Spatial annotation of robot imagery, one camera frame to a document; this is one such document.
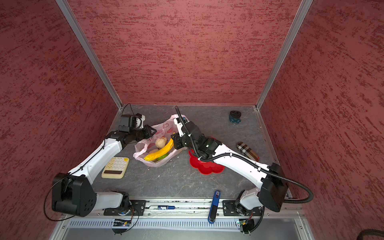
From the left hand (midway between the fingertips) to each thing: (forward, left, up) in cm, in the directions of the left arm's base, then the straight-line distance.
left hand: (155, 134), depth 84 cm
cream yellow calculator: (-15, +23, -14) cm, 31 cm away
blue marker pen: (-35, -7, -15) cm, 38 cm away
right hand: (-9, -11, +8) cm, 16 cm away
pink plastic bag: (+6, -9, 0) cm, 11 cm away
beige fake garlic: (0, -1, -10) cm, 10 cm away
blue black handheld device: (-33, -33, -13) cm, 49 cm away
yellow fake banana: (-12, -9, +6) cm, 16 cm away
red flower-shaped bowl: (-14, -30, -15) cm, 36 cm away
